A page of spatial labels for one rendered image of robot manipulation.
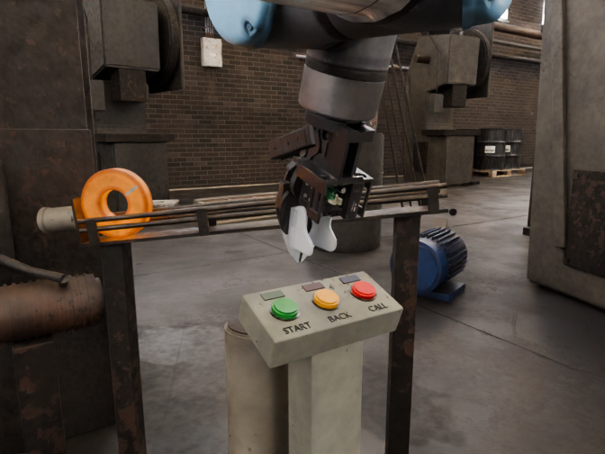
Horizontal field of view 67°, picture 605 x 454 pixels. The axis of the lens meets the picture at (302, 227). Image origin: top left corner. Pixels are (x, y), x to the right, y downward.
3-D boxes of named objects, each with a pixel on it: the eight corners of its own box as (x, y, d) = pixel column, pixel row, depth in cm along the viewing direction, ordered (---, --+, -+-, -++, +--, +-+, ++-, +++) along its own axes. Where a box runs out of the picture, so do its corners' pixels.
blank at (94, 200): (116, 248, 107) (109, 251, 104) (76, 193, 106) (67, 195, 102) (167, 211, 104) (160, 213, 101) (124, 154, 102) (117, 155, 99)
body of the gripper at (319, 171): (312, 230, 53) (335, 128, 47) (276, 196, 59) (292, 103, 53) (364, 222, 57) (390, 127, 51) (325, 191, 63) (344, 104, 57)
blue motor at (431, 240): (384, 297, 248) (387, 234, 242) (427, 273, 293) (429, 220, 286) (440, 310, 230) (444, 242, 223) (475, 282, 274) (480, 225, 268)
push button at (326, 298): (307, 299, 72) (310, 290, 72) (328, 295, 75) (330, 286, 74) (320, 315, 70) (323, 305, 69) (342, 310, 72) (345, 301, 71)
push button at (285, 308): (266, 309, 69) (267, 299, 68) (288, 304, 71) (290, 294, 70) (278, 326, 66) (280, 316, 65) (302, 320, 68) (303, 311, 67)
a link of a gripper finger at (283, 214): (276, 236, 59) (287, 173, 54) (270, 230, 60) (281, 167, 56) (307, 231, 61) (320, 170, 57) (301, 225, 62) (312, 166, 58)
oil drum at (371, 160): (293, 241, 379) (293, 131, 361) (349, 233, 410) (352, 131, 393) (336, 258, 329) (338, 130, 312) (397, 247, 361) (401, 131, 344)
